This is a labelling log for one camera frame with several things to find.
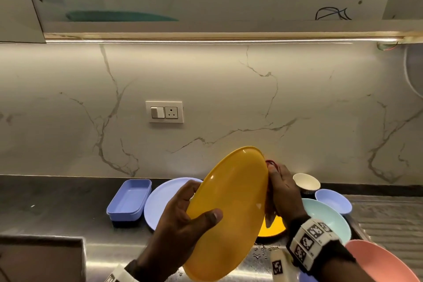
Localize person's left hand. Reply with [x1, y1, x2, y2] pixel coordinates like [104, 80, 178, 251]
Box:
[135, 179, 224, 282]

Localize person's right hand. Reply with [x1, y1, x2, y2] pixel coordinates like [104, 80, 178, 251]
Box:
[267, 163, 310, 230]

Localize small cream bowl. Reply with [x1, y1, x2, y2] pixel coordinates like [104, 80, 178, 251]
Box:
[292, 172, 321, 195]

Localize red checkered cloth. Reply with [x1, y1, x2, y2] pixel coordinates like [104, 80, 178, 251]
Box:
[263, 159, 282, 230]

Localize yellow plate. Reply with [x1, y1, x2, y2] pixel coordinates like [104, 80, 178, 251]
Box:
[182, 145, 269, 282]
[256, 214, 286, 239]

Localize light blue plate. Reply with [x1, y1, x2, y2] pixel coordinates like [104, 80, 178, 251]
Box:
[144, 177, 203, 231]

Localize teal bowl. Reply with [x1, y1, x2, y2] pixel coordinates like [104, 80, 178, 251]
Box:
[301, 198, 352, 246]

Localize small blue bowl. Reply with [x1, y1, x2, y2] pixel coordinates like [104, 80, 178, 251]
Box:
[314, 188, 353, 216]

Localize pink bowl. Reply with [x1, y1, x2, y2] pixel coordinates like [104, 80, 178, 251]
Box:
[343, 239, 420, 282]

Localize teal plate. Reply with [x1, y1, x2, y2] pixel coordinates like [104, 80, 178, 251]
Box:
[65, 11, 179, 22]

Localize person's right forearm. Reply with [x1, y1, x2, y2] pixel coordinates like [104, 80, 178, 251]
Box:
[319, 255, 377, 282]

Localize right wrist marker band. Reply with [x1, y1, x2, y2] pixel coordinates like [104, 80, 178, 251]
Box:
[286, 218, 357, 272]

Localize wrist marker band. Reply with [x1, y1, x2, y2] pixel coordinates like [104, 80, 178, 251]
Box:
[286, 218, 357, 272]
[104, 260, 143, 282]

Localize blue rectangular tray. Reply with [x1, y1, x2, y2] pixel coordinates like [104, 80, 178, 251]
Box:
[106, 178, 152, 223]

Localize left wrist marker band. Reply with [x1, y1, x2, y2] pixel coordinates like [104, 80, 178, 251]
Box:
[104, 260, 143, 282]

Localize LED light strip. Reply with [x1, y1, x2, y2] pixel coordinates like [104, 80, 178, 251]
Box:
[45, 37, 402, 45]

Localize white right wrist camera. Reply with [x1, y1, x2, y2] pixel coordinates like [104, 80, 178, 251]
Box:
[270, 248, 298, 282]

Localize white wall switch socket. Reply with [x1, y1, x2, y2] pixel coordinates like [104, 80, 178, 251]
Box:
[145, 100, 184, 124]

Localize white cable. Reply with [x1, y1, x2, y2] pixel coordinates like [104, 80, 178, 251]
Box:
[403, 45, 423, 99]

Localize red green strip wires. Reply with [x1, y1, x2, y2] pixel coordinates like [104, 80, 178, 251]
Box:
[376, 40, 401, 52]

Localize dark driver wires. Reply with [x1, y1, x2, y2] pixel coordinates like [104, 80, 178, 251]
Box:
[315, 7, 353, 21]

